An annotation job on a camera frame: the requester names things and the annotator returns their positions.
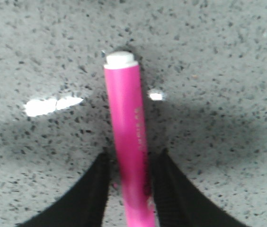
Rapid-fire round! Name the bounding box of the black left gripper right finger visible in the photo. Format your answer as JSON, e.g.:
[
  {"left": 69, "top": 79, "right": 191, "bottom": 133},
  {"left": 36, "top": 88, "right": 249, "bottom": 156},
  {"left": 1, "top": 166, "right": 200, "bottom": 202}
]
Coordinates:
[{"left": 151, "top": 149, "right": 244, "bottom": 227}]

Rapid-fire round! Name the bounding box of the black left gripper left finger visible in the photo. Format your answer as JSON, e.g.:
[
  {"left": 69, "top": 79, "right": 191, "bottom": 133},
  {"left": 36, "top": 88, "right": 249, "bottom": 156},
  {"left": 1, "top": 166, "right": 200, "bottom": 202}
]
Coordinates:
[{"left": 19, "top": 152, "right": 110, "bottom": 227}]

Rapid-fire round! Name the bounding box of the pink pen white cap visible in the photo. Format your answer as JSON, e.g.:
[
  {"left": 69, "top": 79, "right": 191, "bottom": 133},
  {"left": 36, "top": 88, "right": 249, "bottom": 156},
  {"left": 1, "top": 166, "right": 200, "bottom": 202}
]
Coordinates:
[{"left": 104, "top": 51, "right": 155, "bottom": 227}]

